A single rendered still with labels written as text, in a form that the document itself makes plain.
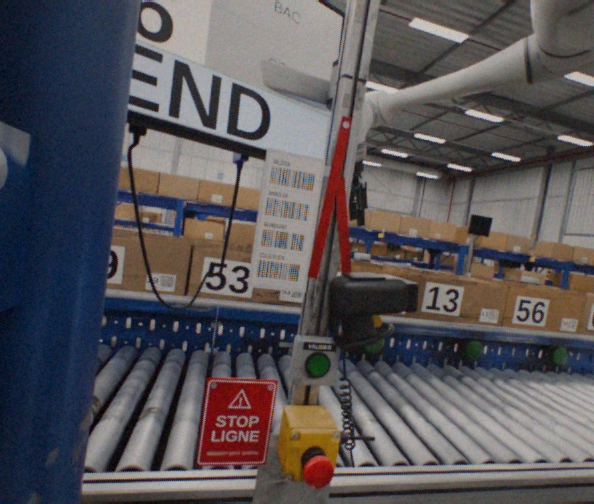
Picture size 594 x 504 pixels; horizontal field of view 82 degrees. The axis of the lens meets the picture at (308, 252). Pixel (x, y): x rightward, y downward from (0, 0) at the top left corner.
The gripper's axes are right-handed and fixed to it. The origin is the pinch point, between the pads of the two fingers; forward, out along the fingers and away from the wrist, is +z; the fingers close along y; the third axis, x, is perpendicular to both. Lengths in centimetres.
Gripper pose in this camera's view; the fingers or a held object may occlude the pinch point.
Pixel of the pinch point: (356, 214)
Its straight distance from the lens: 124.8
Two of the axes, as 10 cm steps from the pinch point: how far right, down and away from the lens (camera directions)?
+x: 9.2, -3.1, 2.5
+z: 1.4, 8.4, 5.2
